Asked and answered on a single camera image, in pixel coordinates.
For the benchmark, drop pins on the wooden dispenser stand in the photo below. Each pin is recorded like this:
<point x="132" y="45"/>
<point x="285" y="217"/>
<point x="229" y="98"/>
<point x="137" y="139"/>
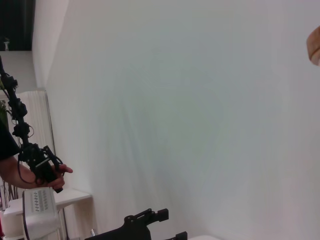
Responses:
<point x="313" y="45"/>

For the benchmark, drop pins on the dark window pane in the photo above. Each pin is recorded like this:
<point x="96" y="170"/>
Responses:
<point x="16" y="22"/>

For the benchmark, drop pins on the person's bare forearm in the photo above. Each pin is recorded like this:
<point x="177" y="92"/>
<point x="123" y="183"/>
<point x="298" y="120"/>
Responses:
<point x="10" y="172"/>

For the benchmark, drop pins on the white side table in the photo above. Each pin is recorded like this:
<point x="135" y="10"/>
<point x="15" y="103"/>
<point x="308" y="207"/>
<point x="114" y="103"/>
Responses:
<point x="72" y="197"/>

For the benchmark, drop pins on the dark shirt sleeve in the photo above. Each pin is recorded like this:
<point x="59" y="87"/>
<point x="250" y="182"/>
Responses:
<point x="7" y="142"/>

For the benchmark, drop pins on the person's bare hand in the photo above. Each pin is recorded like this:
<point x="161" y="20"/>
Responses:
<point x="27" y="176"/>

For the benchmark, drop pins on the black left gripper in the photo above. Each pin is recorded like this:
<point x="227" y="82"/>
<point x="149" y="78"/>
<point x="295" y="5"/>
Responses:
<point x="125" y="232"/>

